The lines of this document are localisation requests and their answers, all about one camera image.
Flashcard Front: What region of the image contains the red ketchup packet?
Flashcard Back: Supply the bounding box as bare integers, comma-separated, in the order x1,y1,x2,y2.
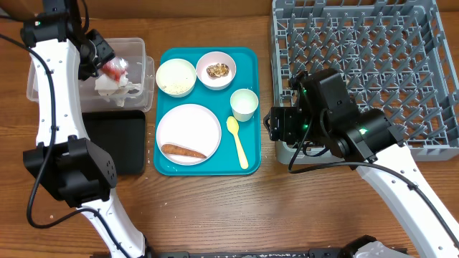
100,57,128,82

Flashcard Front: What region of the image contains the white paper cup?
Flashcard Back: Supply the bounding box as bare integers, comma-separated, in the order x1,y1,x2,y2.
230,89,259,122

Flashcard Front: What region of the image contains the white napkin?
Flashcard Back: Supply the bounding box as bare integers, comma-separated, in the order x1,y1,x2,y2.
95,68,141,97

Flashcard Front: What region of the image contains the yellow plastic spoon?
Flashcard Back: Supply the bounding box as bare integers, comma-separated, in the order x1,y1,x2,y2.
226,116,249,169

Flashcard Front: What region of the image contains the pink bowl with nuts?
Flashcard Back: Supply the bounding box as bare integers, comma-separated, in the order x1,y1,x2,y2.
196,51,237,90

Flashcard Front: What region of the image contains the orange carrot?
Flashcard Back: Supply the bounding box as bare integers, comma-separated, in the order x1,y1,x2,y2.
161,144,207,158

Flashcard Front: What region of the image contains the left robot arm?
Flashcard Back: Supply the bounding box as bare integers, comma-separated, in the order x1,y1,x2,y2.
21,0,154,257

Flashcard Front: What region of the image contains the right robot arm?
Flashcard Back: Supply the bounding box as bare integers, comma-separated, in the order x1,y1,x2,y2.
264,68,458,257

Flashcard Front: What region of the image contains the grey dishwasher rack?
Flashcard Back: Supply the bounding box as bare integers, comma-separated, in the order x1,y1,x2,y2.
270,0,458,161

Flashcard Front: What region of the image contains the clear plastic bin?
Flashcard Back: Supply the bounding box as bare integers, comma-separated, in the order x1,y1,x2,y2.
33,38,154,116

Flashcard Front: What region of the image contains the teal serving tray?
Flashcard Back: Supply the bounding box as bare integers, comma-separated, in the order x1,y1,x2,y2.
153,47,262,176

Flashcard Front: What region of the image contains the white bowl with crumbs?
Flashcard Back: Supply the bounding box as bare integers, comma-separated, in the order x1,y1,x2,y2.
156,58,197,97

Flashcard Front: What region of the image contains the black plastic tray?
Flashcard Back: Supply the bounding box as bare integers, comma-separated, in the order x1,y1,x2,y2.
82,110,146,176

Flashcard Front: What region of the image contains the white round plate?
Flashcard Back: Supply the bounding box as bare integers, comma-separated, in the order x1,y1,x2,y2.
156,104,222,166

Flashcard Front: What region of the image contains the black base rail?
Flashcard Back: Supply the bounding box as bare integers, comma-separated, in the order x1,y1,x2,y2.
156,247,341,258

